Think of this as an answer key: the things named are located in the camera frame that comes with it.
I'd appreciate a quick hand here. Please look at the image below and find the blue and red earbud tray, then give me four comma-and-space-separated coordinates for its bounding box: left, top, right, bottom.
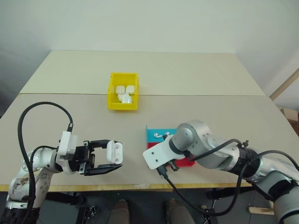
145, 125, 196, 168

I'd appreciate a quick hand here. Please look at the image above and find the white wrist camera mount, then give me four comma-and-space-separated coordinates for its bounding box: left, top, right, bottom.
142, 133, 185, 170
56, 131, 81, 175

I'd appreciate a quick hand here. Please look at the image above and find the brown rounded shape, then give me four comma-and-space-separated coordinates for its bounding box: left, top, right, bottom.
165, 198, 195, 224

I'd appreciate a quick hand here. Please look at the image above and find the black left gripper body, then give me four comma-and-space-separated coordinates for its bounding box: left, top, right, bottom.
73, 140, 96, 175

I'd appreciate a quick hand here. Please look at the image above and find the brown cardboard box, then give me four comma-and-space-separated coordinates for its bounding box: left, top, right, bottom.
277, 106, 299, 136

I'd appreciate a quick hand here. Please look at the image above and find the short black right arm cable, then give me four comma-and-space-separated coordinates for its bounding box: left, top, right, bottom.
188, 138, 249, 162

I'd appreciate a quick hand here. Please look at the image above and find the yellow plastic bin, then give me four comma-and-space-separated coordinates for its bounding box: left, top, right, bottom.
107, 72, 140, 111

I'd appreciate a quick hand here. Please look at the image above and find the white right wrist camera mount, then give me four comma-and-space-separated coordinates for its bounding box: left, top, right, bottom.
142, 133, 185, 170

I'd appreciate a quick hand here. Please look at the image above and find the light wooden plank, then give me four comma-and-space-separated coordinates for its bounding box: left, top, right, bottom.
269, 69, 299, 100

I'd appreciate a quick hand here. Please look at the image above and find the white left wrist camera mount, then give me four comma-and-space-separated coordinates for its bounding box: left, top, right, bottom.
56, 131, 81, 175

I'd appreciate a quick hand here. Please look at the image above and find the small wooden block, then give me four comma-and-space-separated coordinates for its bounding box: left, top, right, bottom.
248, 205, 275, 217

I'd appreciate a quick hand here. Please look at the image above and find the long black right arm cable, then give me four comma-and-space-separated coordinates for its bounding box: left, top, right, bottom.
157, 150, 299, 214

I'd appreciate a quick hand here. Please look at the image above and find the thin black left arm wire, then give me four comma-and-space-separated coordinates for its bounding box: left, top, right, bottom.
29, 145, 59, 168

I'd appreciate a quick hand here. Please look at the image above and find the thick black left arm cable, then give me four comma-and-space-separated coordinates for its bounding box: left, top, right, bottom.
18, 101, 75, 224

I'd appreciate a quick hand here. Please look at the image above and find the black metal table frame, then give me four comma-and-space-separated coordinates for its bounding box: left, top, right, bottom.
44, 183, 257, 207

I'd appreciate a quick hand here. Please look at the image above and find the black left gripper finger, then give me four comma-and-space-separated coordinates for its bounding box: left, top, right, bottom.
84, 163, 124, 176
90, 139, 112, 150

